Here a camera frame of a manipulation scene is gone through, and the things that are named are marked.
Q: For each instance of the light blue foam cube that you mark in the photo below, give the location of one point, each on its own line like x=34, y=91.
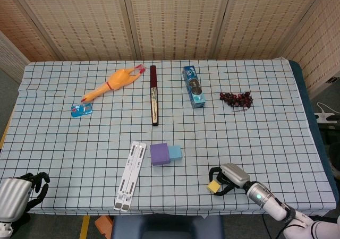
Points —
x=176, y=152

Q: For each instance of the white power strip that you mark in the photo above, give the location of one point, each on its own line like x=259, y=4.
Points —
x=325, y=117

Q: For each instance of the large purple foam cube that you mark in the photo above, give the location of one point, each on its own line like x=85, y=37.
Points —
x=159, y=155

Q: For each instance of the orange flat object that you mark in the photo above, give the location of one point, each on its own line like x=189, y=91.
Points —
x=104, y=224

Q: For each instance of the dark red grape bunch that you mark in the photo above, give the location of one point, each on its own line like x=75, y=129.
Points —
x=236, y=98

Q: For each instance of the bamboo folding screen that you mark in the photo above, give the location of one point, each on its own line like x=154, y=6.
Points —
x=172, y=18

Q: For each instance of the blue card packet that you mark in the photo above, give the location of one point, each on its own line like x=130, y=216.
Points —
x=81, y=110

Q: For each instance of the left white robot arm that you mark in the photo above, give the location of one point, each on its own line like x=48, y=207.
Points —
x=5, y=229

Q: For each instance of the blue cookie box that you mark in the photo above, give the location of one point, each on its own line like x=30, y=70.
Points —
x=195, y=90

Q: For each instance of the dark blue robot torso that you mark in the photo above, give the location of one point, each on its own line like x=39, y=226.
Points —
x=167, y=228

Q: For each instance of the long dark red box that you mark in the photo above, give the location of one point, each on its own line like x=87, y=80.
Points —
x=154, y=95

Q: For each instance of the blue checkered tablecloth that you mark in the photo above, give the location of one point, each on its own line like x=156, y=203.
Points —
x=239, y=143

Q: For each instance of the yellow rubber chicken toy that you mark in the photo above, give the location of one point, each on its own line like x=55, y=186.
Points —
x=119, y=81

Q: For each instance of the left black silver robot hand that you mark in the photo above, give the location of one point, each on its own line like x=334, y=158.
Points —
x=13, y=199

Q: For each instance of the small yellow foam cube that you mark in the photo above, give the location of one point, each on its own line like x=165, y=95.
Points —
x=213, y=187

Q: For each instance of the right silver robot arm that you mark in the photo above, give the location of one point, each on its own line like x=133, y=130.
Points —
x=268, y=200

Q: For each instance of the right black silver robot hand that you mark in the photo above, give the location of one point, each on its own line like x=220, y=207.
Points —
x=235, y=175

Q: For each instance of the white folding laptop stand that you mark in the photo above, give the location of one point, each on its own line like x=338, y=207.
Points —
x=131, y=175

